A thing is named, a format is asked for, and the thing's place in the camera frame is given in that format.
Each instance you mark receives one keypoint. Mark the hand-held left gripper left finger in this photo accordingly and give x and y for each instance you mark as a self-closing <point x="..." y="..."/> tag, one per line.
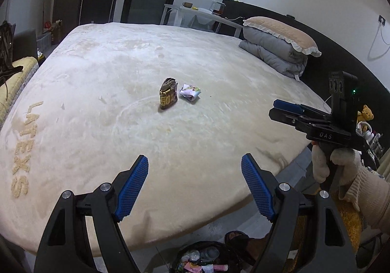
<point x="131" y="190"/>

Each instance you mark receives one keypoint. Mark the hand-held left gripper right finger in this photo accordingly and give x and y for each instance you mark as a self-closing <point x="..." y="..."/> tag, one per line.
<point x="259" y="187"/>

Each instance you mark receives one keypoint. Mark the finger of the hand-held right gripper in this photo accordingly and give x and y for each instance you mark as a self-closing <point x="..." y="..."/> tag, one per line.
<point x="286" y="117"/>
<point x="286" y="104"/>

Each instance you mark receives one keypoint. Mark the black trash bin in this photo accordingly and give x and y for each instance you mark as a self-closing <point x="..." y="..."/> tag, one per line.
<point x="179" y="253"/>

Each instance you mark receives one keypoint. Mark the pink snack packet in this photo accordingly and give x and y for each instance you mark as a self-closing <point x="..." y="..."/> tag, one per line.
<point x="191" y="268"/>
<point x="221" y="267"/>

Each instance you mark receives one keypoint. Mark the white paper packet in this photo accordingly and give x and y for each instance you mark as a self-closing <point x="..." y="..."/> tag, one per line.
<point x="207" y="269"/>

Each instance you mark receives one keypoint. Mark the pastel snack packet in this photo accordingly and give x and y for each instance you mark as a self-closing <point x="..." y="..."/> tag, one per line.
<point x="189" y="92"/>

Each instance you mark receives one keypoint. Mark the brown snack packet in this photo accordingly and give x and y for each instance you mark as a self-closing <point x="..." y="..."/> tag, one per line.
<point x="169" y="96"/>

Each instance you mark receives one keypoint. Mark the person's right hand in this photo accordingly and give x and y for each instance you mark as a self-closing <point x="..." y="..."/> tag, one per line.
<point x="349" y="166"/>

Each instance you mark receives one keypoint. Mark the yellow teddy bear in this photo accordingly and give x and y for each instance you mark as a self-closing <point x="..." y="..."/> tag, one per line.
<point x="367" y="113"/>

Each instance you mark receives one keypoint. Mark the folded grey duvet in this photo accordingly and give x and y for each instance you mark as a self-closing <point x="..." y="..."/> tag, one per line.
<point x="271" y="53"/>

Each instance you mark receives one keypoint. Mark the black sandal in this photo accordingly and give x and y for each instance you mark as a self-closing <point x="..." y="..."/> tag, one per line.
<point x="234" y="238"/>

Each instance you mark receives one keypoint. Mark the person's foot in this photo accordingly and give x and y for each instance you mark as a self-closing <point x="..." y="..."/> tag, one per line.
<point x="257" y="248"/>

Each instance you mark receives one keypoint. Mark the black headboard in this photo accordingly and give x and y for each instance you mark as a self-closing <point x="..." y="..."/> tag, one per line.
<point x="335" y="53"/>

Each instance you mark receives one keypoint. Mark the beige frilled pillow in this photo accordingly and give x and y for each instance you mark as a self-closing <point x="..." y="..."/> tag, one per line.
<point x="280" y="30"/>

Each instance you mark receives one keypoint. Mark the mustard yellow rug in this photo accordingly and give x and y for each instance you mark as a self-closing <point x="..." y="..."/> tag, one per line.
<point x="350" y="221"/>

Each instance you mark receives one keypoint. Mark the white chair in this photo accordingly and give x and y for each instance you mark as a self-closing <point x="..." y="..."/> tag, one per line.
<point x="205" y="23"/>

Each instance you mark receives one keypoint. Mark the clear kettle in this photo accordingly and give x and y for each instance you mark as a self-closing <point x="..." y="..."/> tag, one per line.
<point x="218" y="8"/>

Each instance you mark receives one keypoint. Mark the white table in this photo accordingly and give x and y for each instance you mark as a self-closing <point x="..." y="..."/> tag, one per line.
<point x="207" y="13"/>

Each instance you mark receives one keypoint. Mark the brown cup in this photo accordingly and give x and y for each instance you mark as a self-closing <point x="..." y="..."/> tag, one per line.
<point x="187" y="4"/>

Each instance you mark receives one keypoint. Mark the yellow blanket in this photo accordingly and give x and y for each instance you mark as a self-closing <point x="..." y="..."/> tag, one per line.
<point x="21" y="68"/>

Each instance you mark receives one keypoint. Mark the grey storage box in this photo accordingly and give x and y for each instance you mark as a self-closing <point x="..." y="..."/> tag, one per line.
<point x="43" y="42"/>

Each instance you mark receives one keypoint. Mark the black jacket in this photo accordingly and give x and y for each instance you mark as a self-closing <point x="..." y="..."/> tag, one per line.
<point x="6" y="47"/>

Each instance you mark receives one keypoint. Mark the white fridge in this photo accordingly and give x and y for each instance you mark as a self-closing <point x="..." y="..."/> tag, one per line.
<point x="26" y="1"/>

